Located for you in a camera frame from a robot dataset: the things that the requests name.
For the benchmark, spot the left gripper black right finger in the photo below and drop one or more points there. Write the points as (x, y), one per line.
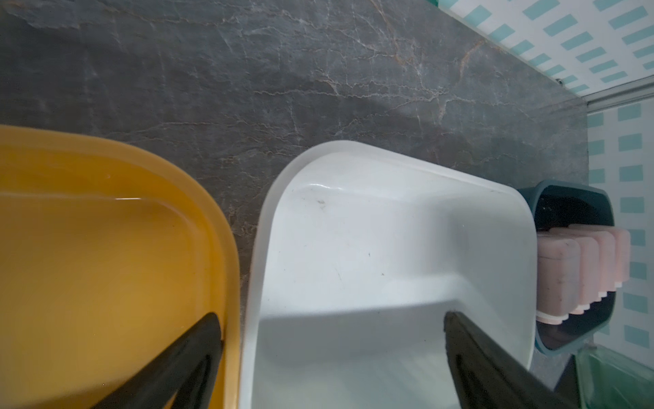
(486, 376)

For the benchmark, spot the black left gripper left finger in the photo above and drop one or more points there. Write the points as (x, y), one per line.
(182, 376)

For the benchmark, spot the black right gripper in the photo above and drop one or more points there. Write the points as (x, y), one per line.
(567, 387)

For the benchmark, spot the yellow plastic storage tub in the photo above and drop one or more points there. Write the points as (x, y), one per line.
(108, 255)

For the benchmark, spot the white plastic storage tub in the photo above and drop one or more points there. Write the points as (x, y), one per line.
(359, 254)

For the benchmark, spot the dark teal storage tub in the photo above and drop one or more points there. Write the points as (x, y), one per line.
(556, 204)

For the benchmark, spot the green sharpener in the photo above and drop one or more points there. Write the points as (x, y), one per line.
(607, 379)

